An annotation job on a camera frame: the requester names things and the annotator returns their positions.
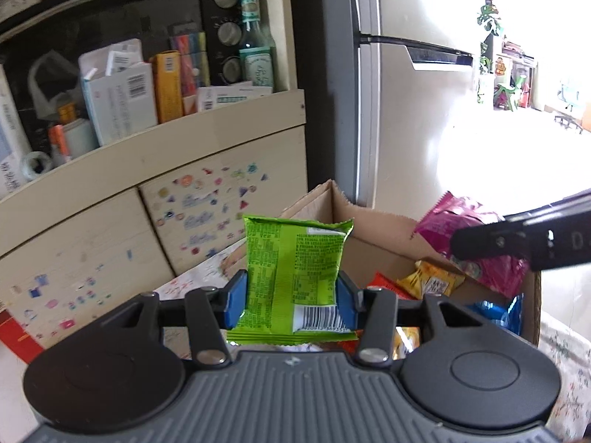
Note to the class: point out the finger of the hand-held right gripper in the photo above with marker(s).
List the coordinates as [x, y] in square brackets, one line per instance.
[489, 240]

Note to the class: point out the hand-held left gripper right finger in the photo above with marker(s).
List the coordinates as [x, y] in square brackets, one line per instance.
[346, 302]

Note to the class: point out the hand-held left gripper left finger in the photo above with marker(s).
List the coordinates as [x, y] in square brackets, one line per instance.
[234, 300]

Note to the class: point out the pink snack packet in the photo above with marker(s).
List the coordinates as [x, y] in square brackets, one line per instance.
[461, 214]

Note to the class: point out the printed cardboard box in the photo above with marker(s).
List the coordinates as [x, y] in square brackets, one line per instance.
[369, 240]

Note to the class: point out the green snack packet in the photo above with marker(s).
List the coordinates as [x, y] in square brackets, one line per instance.
[291, 258]

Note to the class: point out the blue foil snack packet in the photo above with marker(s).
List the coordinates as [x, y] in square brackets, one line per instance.
[501, 314]

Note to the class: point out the white refrigerator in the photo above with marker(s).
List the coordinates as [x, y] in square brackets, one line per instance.
[401, 124]

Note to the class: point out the green plastic stool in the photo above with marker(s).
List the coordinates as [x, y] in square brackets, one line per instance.
[507, 94]

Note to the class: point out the wooden cabinet with stickers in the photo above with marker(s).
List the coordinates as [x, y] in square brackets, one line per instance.
[92, 221]

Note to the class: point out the colourful toy shelf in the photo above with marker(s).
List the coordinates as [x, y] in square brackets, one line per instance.
[519, 62]

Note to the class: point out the white box with green print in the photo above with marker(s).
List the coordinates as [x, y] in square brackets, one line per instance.
[231, 97]

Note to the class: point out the green potted plant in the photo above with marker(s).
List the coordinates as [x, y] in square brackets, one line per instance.
[489, 18]

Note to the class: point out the orange box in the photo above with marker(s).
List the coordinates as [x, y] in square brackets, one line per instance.
[168, 87]

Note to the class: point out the white glue bottle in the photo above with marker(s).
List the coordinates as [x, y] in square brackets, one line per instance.
[78, 140]

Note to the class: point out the red carton with gold trim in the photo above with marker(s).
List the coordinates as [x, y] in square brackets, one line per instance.
[14, 337]

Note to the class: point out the large white medicine box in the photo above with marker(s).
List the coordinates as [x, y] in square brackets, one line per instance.
[120, 101]

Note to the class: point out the glass bottle with green label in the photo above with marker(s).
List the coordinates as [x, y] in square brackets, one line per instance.
[256, 64]

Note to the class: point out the tape roll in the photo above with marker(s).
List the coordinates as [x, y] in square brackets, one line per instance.
[36, 165]

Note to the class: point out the colourful striped box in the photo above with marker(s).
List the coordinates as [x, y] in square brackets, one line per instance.
[191, 60]

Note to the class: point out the white plastic bag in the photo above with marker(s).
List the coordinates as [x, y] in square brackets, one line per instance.
[51, 83]

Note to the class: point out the black toaster oven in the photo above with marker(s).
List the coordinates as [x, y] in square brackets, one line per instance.
[115, 18]

